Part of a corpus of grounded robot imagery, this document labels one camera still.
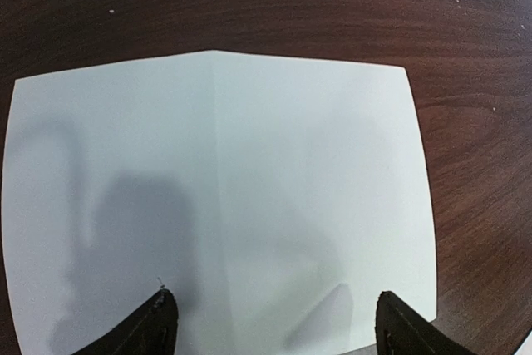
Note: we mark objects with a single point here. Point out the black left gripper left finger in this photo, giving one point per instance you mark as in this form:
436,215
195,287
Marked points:
150,329

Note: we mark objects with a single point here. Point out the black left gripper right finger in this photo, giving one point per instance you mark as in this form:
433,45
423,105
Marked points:
400,329

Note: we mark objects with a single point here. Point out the cream spare paper sheet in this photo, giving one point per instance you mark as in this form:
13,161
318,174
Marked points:
275,197

